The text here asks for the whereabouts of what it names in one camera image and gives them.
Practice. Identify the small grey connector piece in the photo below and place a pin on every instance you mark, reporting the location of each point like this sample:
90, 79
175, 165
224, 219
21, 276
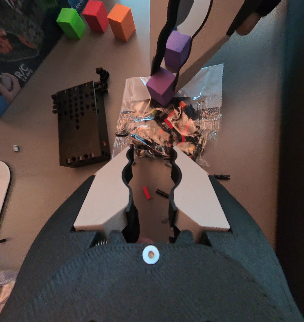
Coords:
15, 148

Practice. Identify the green foam cube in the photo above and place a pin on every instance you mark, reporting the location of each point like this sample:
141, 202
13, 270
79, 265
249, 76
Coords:
71, 22

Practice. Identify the black connector cluster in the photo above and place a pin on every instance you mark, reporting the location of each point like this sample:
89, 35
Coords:
102, 78

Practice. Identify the black short beam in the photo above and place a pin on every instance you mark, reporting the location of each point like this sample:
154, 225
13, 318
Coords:
162, 193

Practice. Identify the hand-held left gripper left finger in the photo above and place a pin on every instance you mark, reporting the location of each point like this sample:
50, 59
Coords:
104, 201

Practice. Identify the person's right hand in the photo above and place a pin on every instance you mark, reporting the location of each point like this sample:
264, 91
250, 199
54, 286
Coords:
246, 25

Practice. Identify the clear bag of building parts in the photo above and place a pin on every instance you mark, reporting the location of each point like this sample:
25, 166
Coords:
207, 100

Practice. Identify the purple foam cube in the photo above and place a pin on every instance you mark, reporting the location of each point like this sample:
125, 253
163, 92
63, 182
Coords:
177, 52
160, 86

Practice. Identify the red foam cube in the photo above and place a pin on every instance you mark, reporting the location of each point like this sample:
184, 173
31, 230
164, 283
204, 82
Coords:
95, 15

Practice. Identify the blue toy robot box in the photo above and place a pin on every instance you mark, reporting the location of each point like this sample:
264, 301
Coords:
16, 50

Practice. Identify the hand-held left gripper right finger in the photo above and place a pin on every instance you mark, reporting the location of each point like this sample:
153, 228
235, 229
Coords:
201, 201

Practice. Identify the black perforated building plate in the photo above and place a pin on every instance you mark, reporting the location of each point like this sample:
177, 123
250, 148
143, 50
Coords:
79, 130

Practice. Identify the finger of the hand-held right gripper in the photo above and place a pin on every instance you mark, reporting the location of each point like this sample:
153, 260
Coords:
164, 30
207, 42

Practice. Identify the clear printed plastic bag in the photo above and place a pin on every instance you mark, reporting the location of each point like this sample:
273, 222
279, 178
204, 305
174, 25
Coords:
1, 286

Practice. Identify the orange foam cube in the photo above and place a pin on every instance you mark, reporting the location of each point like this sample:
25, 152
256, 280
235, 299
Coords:
121, 22

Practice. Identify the black long pin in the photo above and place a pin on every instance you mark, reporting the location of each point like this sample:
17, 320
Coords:
221, 176

